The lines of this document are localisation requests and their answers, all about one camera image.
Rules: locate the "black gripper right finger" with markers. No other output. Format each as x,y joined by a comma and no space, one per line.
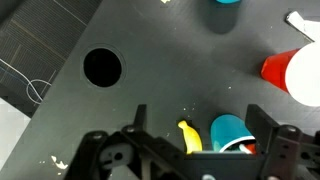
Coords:
261,128

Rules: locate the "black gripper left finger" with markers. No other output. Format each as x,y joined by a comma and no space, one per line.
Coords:
140,116

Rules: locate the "small teal plastic cup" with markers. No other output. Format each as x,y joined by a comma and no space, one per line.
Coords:
228,130

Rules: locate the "red plastic cup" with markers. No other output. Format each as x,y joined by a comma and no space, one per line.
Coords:
276,70

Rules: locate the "tall teal plastic cup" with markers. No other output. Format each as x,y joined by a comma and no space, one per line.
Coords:
226,1

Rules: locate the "yellow toy banana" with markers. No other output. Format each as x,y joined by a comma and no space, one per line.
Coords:
192,138

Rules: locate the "small white tape scrap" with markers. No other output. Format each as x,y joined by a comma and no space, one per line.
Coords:
60,163

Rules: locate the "beige paper scrap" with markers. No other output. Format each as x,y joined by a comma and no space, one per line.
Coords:
165,1

